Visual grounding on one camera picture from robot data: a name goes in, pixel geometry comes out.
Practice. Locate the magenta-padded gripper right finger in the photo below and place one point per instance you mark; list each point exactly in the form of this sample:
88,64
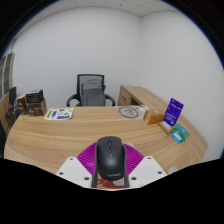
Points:
133,159

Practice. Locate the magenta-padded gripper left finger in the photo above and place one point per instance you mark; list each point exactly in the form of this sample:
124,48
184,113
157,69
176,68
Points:
86,160

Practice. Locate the black computer mouse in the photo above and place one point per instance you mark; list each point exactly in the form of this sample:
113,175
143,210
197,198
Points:
110,158

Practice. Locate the small tan box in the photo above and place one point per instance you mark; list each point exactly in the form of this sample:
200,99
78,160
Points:
165,127

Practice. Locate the orange-brown box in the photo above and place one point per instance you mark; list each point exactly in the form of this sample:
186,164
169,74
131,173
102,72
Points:
153,117

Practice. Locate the grey round disc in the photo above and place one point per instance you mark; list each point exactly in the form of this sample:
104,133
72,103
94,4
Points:
128,112

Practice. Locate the small blue box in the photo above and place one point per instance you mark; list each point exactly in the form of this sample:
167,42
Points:
177,137

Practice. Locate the white and green leaflet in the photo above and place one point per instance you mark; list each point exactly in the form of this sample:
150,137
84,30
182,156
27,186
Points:
59,113

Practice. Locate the green flat box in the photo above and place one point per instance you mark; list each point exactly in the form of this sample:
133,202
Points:
181,131

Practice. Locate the purple standing card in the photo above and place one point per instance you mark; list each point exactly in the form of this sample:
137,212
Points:
173,112

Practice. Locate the wooden side desk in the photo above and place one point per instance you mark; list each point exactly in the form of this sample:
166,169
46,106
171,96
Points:
140,95

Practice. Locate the black mesh office chair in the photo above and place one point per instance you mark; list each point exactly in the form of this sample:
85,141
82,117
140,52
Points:
91,91

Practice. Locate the dark brown box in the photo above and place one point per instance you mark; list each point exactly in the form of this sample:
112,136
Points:
36,103

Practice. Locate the small brown box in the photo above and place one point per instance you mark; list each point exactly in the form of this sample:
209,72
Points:
21,105

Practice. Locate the black leather sofa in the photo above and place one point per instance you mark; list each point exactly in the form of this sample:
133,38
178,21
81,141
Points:
2,143

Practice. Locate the small black visitor chair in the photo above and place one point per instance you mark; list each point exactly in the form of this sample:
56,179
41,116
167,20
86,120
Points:
12,100

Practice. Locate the wooden shelf unit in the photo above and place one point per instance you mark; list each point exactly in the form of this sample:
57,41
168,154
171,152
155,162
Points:
5,76

